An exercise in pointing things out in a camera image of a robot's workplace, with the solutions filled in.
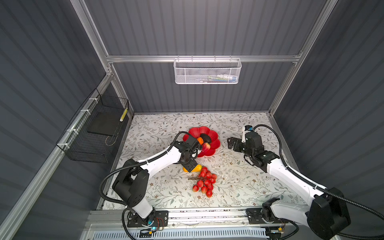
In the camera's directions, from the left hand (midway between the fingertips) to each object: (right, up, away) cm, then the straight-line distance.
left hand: (188, 162), depth 87 cm
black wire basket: (-46, +17, -14) cm, 51 cm away
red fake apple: (+11, +8, +9) cm, 16 cm away
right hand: (+27, +13, -3) cm, 30 cm away
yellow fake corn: (+6, -3, 0) cm, 7 cm away
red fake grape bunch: (+10, -8, -7) cm, 15 cm away
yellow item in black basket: (-36, +27, -6) cm, 45 cm away
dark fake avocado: (+11, +14, +13) cm, 22 cm away
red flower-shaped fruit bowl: (+5, +17, +18) cm, 25 cm away
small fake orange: (+7, +12, +12) cm, 19 cm away
